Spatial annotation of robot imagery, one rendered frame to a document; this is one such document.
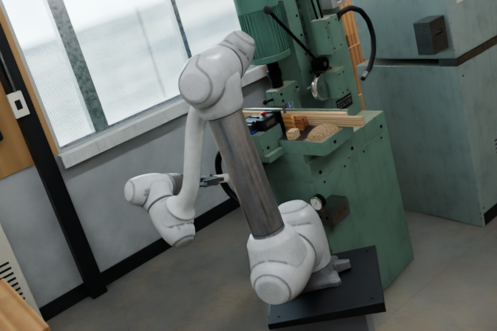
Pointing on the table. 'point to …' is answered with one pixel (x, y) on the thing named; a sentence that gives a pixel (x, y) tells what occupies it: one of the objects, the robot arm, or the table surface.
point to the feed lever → (321, 63)
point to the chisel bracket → (282, 95)
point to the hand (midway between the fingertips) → (221, 178)
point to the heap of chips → (322, 131)
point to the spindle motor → (262, 22)
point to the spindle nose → (274, 74)
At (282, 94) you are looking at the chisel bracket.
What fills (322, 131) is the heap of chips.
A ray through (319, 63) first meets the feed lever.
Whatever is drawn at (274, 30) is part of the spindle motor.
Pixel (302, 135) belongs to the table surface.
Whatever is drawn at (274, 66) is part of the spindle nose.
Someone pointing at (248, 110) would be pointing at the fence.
